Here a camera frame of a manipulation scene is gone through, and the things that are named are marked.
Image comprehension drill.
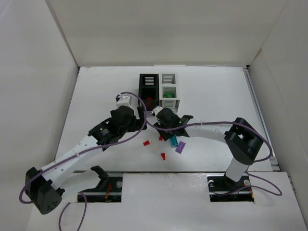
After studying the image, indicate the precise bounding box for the red lego piece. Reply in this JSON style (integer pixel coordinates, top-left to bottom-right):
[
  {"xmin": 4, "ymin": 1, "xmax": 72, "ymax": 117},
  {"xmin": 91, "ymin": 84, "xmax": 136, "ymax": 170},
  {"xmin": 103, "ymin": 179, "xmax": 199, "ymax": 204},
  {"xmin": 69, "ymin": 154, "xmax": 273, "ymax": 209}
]
[{"xmin": 145, "ymin": 97, "xmax": 155, "ymax": 110}]

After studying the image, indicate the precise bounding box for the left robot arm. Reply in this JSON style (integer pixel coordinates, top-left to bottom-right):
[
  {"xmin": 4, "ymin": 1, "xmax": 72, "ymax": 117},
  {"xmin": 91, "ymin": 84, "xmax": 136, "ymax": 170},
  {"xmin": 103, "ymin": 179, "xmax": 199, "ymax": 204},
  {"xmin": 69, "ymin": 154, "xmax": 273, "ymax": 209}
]
[{"xmin": 19, "ymin": 105, "xmax": 147, "ymax": 215}]

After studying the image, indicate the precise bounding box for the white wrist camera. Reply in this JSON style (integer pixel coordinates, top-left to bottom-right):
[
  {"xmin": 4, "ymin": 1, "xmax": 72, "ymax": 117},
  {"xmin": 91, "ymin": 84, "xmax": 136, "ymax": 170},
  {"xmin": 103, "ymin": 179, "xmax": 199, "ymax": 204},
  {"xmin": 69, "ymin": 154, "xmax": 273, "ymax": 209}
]
[
  {"xmin": 116, "ymin": 94, "xmax": 132, "ymax": 109},
  {"xmin": 151, "ymin": 106, "xmax": 163, "ymax": 117}
]

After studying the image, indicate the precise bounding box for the black slotted container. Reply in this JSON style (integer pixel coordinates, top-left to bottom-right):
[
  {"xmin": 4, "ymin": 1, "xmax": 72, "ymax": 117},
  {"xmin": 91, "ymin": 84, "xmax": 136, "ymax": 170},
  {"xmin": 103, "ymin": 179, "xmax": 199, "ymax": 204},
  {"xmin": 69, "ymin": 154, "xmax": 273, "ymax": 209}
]
[{"xmin": 138, "ymin": 74, "xmax": 159, "ymax": 111}]

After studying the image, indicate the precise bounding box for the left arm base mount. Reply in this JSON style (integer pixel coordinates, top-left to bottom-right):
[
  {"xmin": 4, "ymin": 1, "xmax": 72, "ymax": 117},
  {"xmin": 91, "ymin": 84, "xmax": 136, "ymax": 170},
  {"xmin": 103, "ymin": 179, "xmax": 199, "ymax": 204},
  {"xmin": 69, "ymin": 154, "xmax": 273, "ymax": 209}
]
[{"xmin": 82, "ymin": 166, "xmax": 123, "ymax": 203}]

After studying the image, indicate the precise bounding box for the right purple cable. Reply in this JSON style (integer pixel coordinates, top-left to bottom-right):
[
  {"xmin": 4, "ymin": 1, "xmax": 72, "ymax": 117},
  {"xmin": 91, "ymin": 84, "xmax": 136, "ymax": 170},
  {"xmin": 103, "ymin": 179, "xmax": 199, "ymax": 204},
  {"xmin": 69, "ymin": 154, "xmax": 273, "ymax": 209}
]
[{"xmin": 145, "ymin": 111, "xmax": 282, "ymax": 196}]

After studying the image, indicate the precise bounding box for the purple lego brick lower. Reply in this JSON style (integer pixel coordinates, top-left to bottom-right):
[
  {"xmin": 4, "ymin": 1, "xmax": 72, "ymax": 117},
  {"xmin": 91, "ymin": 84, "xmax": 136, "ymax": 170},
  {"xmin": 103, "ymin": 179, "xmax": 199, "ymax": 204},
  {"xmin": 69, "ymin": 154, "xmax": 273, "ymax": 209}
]
[{"xmin": 175, "ymin": 141, "xmax": 186, "ymax": 154}]

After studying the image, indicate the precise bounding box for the purple cable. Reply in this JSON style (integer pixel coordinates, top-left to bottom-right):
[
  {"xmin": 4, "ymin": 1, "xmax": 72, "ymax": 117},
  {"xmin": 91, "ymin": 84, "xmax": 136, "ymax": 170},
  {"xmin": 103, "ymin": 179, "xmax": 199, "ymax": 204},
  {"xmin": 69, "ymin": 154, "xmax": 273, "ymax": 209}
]
[
  {"xmin": 19, "ymin": 91, "xmax": 148, "ymax": 231},
  {"xmin": 145, "ymin": 111, "xmax": 282, "ymax": 196}
]

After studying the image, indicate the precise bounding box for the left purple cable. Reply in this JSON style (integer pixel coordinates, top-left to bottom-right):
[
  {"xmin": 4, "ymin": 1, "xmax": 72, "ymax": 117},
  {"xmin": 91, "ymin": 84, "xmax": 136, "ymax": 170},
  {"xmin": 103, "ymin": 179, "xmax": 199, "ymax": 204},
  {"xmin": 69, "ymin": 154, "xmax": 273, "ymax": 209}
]
[{"xmin": 19, "ymin": 91, "xmax": 148, "ymax": 231}]

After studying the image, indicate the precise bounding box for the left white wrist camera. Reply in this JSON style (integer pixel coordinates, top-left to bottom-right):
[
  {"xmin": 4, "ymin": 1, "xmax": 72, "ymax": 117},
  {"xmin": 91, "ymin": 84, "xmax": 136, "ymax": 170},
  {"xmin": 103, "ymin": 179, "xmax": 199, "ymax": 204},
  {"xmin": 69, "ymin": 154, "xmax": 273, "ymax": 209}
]
[{"xmin": 116, "ymin": 94, "xmax": 132, "ymax": 109}]

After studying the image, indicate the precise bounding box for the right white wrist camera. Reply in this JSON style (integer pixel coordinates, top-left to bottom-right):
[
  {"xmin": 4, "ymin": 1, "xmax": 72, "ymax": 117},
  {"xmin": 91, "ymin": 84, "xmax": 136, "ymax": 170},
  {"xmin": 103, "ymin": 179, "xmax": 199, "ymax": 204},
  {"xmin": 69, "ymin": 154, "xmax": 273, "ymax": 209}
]
[{"xmin": 151, "ymin": 106, "xmax": 163, "ymax": 117}]

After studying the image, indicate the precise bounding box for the white slotted container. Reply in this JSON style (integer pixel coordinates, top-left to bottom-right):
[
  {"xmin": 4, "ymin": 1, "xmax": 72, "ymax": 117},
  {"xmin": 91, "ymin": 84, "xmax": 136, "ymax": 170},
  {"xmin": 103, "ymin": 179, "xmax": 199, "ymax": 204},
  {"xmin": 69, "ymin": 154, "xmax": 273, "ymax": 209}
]
[{"xmin": 159, "ymin": 73, "xmax": 180, "ymax": 113}]

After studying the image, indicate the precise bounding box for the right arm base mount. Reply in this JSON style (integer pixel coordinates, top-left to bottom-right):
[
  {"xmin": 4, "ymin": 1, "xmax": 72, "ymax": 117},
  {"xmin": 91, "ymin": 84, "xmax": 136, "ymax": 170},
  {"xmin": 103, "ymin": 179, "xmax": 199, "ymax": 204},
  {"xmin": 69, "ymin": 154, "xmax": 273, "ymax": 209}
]
[{"xmin": 207, "ymin": 175, "xmax": 254, "ymax": 202}]

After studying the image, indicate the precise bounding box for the teal lego plate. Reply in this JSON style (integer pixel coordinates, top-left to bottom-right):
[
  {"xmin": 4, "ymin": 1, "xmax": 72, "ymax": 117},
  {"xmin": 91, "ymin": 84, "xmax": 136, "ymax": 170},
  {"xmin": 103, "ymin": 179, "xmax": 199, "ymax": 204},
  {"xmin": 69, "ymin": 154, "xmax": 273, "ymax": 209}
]
[{"xmin": 169, "ymin": 136, "xmax": 179, "ymax": 147}]

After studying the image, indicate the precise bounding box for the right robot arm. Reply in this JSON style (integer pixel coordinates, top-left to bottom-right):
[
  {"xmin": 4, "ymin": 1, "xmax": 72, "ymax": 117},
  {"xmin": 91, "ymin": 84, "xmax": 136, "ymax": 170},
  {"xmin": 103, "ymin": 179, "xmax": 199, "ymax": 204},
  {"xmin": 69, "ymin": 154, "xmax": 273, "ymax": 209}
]
[{"xmin": 152, "ymin": 106, "xmax": 266, "ymax": 182}]

